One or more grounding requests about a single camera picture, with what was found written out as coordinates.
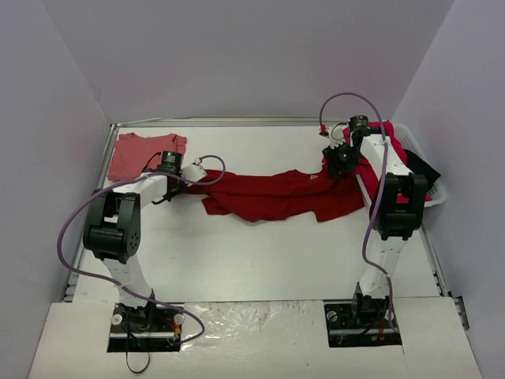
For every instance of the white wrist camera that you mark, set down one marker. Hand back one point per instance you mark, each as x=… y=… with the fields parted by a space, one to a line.
x=335 y=134
x=193 y=172

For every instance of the folded salmon pink t-shirt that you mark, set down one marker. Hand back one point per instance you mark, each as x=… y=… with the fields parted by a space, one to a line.
x=132 y=153

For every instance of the dark red t-shirt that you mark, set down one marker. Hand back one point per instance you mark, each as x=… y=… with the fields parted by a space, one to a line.
x=281 y=196

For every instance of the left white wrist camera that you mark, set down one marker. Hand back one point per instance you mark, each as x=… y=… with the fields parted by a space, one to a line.
x=193 y=172

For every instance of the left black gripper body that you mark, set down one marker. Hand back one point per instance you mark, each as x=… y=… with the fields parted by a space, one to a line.
x=173 y=188

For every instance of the black garment in basket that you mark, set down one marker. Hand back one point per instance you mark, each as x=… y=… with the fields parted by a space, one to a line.
x=419 y=166

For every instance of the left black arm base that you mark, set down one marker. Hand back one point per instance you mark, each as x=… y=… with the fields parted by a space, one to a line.
x=149 y=329

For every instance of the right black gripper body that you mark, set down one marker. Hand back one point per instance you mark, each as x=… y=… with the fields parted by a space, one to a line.
x=339 y=165

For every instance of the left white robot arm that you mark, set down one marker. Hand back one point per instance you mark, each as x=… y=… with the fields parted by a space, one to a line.
x=113 y=226

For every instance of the bright pink t-shirt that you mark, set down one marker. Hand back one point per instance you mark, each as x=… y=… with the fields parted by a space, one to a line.
x=366 y=176

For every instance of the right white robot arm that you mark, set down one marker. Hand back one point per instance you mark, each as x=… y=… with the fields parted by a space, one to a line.
x=397 y=204

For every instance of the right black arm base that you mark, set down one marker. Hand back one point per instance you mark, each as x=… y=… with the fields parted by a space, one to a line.
x=360 y=322

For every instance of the white plastic laundry basket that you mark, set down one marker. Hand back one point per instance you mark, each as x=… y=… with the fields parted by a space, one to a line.
x=437 y=194

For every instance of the white foreground cover board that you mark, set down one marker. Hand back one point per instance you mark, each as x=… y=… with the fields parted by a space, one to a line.
x=258 y=340

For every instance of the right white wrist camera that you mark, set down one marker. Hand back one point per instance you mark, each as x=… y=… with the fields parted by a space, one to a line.
x=335 y=134

